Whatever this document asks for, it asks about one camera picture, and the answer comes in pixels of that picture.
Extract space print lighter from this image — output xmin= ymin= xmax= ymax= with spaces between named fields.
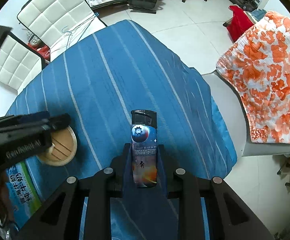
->
xmin=131 ymin=109 xmax=157 ymax=189

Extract gold tape roll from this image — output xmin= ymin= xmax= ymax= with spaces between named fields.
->
xmin=37 ymin=126 xmax=78 ymax=167

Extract blue milk carton box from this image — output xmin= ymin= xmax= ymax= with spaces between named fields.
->
xmin=6 ymin=161 xmax=42 ymax=228

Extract left white padded chair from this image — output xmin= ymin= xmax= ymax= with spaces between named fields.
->
xmin=0 ymin=33 xmax=46 ymax=93

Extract white padded chair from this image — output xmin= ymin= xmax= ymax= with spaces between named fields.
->
xmin=17 ymin=0 xmax=106 ymax=61
xmin=0 ymin=33 xmax=46 ymax=93

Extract red plastic bag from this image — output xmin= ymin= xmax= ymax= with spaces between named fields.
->
xmin=28 ymin=43 xmax=50 ymax=61

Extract blue striped tablecloth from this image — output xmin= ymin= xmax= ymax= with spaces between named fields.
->
xmin=5 ymin=19 xmax=238 ymax=240

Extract right white padded chair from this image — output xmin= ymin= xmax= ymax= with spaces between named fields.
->
xmin=17 ymin=0 xmax=106 ymax=61

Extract red cloth item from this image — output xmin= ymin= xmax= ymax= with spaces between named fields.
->
xmin=223 ymin=5 xmax=254 ymax=42

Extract wire clothes hangers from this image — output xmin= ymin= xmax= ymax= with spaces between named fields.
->
xmin=45 ymin=12 xmax=99 ymax=56

